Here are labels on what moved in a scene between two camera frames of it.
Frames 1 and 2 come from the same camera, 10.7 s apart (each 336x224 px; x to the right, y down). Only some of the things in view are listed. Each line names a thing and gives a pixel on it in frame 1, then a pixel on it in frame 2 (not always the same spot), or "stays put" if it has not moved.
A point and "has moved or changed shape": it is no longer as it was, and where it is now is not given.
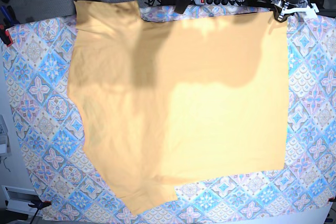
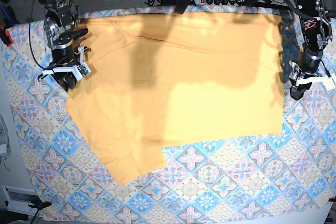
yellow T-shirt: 169,104 has moved or changed shape
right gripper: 284,8 to 300,82
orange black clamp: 40,204 stays put
